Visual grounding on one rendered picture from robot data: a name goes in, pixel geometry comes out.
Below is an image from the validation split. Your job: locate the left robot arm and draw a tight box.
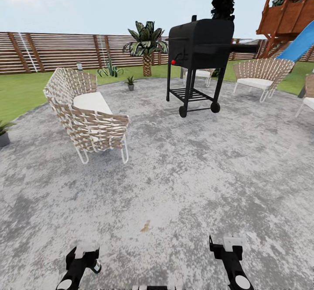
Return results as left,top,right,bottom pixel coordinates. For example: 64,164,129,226
55,243,100,290

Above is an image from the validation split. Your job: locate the insectifuge atomizer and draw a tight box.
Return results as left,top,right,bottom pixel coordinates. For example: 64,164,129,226
89,260,102,274

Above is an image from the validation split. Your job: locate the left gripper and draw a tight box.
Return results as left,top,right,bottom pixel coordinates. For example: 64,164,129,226
66,246,99,273

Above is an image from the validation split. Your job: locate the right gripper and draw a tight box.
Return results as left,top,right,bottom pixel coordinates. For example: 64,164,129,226
209,239,242,266

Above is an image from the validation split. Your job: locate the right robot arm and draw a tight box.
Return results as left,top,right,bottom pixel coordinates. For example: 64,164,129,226
209,236,253,290

